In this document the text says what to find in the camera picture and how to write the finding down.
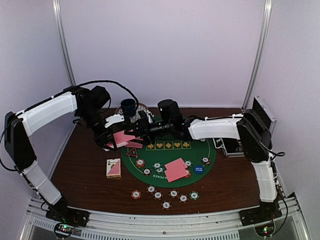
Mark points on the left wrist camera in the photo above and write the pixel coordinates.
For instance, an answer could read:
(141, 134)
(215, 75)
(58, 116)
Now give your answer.
(114, 119)

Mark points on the left aluminium frame post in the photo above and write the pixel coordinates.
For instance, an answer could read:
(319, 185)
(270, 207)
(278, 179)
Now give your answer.
(63, 42)

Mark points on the scattered brown chip one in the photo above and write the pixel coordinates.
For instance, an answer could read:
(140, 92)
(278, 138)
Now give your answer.
(151, 189)

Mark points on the patterned ceramic saucer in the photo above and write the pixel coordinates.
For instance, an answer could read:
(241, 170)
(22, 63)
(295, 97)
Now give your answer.
(134, 118)

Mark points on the green poker chip stack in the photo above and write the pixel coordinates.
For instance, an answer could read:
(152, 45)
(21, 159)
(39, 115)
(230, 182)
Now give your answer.
(194, 195)

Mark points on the aluminium frame post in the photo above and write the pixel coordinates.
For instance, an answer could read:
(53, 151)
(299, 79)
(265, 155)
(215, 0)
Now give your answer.
(264, 30)
(63, 42)

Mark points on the red poker chip stack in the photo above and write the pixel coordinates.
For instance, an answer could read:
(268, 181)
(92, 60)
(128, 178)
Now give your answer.
(136, 194)

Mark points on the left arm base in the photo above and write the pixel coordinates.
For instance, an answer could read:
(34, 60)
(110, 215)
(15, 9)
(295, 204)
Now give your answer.
(66, 225)

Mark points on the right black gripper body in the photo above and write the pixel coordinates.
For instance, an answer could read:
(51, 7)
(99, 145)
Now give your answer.
(152, 131)

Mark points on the dark blue mug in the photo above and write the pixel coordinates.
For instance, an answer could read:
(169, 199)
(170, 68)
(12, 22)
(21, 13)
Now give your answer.
(128, 107)

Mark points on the playing card box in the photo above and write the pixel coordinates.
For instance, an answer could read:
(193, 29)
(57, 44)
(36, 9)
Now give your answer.
(113, 168)

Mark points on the scattered brown chip two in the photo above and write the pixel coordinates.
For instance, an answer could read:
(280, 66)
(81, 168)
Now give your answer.
(158, 195)

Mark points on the right aluminium frame post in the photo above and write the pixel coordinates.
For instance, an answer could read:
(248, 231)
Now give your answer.
(264, 30)

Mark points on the round green poker mat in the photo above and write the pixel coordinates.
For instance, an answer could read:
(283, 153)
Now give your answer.
(167, 149)

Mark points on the scattered brown chip three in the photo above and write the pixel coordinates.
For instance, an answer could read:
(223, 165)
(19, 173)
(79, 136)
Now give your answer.
(166, 205)

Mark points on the pink playing card deck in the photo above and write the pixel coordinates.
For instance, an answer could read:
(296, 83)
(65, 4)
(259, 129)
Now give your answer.
(118, 140)

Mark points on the front aluminium rail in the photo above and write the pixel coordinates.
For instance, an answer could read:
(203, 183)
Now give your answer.
(223, 225)

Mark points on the red chips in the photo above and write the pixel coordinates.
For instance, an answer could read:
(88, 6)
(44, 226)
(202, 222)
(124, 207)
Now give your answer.
(140, 163)
(188, 173)

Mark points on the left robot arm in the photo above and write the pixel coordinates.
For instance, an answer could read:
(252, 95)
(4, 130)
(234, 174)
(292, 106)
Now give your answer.
(22, 127)

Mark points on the green chips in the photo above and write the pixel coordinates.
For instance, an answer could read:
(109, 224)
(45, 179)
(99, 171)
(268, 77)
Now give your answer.
(188, 163)
(158, 167)

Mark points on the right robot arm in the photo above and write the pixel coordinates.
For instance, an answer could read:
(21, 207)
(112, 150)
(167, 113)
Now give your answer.
(247, 128)

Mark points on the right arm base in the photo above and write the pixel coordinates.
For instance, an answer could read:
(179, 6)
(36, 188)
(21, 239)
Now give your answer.
(262, 219)

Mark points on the triangular black red dealer button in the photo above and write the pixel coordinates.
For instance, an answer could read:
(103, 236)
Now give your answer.
(132, 152)

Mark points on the brown chip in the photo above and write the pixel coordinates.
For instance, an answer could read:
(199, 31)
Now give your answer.
(146, 171)
(205, 161)

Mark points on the blue small blind button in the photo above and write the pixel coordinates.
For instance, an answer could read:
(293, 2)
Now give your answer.
(199, 169)

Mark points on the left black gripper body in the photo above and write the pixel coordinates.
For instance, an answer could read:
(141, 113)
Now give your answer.
(97, 134)

